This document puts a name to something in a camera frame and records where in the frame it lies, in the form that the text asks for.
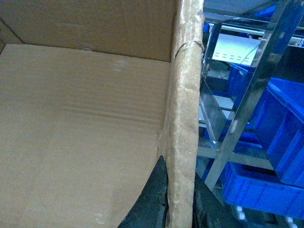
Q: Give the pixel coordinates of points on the blue plastic bin lower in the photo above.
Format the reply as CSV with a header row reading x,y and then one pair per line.
x,y
260,189

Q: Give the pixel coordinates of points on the blue plastic bin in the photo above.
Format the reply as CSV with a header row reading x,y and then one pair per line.
x,y
260,189
236,78
278,122

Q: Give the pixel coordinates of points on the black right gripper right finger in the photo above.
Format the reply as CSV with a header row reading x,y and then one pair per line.
x,y
208,212

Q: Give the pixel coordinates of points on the stainless steel shelf rack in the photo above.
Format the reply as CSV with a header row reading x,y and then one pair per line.
x,y
235,141

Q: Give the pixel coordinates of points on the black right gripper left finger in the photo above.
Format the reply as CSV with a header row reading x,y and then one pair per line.
x,y
150,209

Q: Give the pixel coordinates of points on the brown cardboard box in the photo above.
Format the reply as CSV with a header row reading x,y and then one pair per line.
x,y
92,93

